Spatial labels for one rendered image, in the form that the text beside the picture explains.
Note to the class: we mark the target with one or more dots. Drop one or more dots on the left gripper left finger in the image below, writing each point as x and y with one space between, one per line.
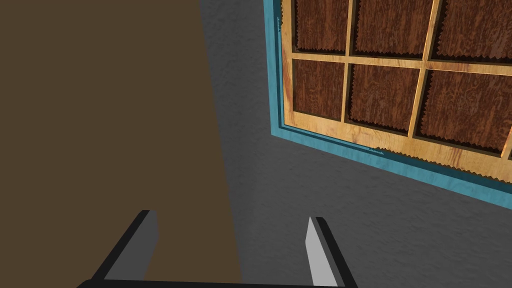
134 248

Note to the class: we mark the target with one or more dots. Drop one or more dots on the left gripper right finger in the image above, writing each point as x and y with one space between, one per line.
324 256

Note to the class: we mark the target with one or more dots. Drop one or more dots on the wooden panelled door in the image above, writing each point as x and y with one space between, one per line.
384 92

